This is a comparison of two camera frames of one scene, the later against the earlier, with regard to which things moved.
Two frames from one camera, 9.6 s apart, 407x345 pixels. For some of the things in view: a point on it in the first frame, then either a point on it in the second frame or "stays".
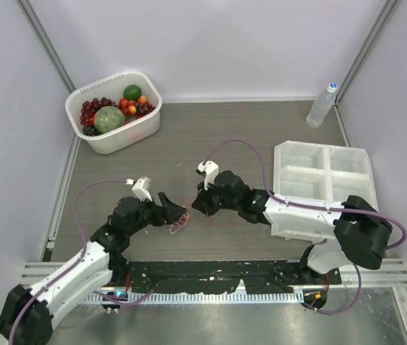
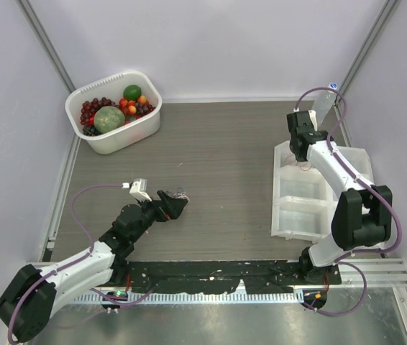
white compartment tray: (318, 172) stays
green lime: (131, 92) stays
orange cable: (221, 226) -> (299, 162)
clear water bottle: (321, 106) stays
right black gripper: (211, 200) -> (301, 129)
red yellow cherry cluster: (130, 106) stays
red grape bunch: (89, 108) stays
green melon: (108, 118) stays
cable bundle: (179, 224) -> (180, 194)
